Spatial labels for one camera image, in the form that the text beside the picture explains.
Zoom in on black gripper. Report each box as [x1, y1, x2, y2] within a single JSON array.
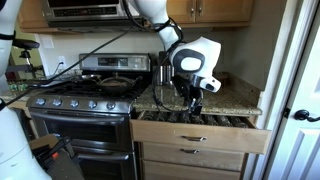
[[172, 75, 203, 116]]

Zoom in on topmost light wood drawer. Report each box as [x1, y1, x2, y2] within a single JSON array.
[[130, 119, 271, 154]]

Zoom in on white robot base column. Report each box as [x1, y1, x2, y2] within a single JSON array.
[[0, 0, 52, 180]]

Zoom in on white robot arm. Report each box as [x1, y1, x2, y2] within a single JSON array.
[[127, 0, 221, 115]]

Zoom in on middle light wood drawer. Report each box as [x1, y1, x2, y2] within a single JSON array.
[[142, 143, 245, 171]]

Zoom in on bottom light wood drawer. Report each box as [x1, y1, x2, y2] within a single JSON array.
[[143, 161, 241, 180]]

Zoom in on perforated steel utensil holder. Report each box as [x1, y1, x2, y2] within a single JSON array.
[[157, 51, 174, 85]]

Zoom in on steel frying pan with lid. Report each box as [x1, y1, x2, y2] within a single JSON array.
[[75, 74, 142, 94]]

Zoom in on white door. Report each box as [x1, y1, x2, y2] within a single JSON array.
[[243, 0, 320, 180]]

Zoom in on stainless steel gas stove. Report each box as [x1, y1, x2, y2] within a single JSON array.
[[26, 53, 152, 180]]

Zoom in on stainless steel microwave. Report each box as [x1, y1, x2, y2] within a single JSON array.
[[40, 0, 131, 28]]

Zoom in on upper wooden wall cabinet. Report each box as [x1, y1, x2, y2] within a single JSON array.
[[167, 0, 254, 28]]

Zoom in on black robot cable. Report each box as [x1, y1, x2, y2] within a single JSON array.
[[0, 0, 188, 113]]

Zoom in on black door lever handle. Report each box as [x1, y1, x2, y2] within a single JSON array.
[[294, 110, 320, 122]]

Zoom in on wall power outlet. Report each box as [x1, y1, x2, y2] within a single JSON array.
[[58, 56, 66, 69]]

